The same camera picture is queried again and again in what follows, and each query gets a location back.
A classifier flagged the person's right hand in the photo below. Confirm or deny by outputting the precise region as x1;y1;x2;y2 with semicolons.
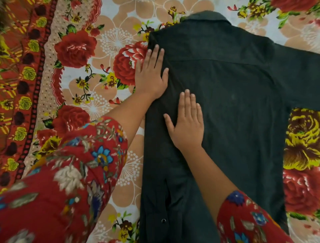
163;89;205;151

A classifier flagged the person's left hand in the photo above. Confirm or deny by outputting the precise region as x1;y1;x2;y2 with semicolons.
134;44;169;100

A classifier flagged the black shirt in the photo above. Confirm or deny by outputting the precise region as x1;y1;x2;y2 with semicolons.
139;10;320;243

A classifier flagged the bed with floral sheet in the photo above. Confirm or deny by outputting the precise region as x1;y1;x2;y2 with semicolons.
0;0;320;243

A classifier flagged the person's right forearm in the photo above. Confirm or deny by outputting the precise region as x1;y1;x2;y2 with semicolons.
180;146;238;222

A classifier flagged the person's left forearm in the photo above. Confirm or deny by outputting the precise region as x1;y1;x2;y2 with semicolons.
105;91;157;148

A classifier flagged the red floral dress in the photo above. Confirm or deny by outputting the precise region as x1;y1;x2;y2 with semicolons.
0;115;295;243

